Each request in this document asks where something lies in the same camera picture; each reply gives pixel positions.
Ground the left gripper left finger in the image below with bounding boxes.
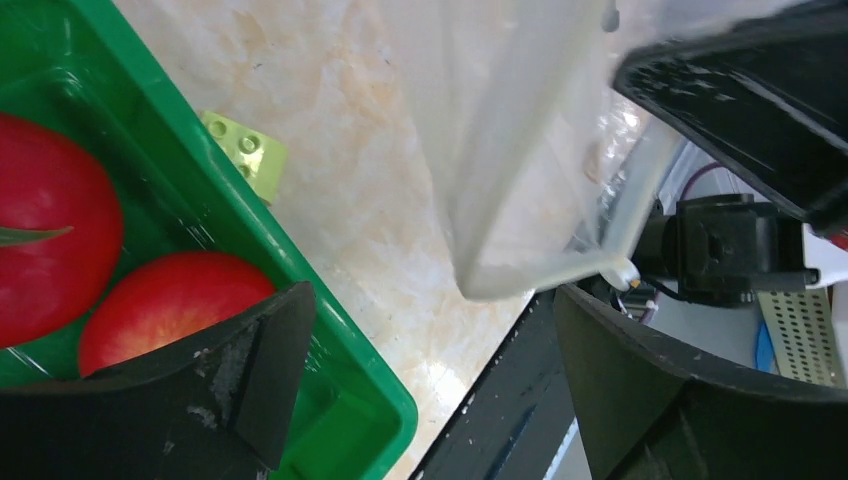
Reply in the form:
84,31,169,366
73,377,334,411
1,282,316,479

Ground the green plastic tray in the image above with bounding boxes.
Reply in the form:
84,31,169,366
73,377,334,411
1,1,418,479

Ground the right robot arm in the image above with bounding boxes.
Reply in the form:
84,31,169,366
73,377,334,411
613,1,847,308

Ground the clear dotted zip bag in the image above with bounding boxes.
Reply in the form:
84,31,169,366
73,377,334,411
380,1,784,301

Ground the light green lego brick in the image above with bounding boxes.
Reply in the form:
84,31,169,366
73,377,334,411
200,110,288,206

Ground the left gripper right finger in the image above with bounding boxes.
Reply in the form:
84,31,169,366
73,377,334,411
553,285,847,479

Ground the red apple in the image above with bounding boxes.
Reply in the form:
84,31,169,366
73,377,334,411
77,251,276,377

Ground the red tomato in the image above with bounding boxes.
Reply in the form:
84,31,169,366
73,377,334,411
1,113,124,347

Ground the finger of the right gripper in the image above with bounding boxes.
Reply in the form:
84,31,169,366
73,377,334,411
612,1,847,232

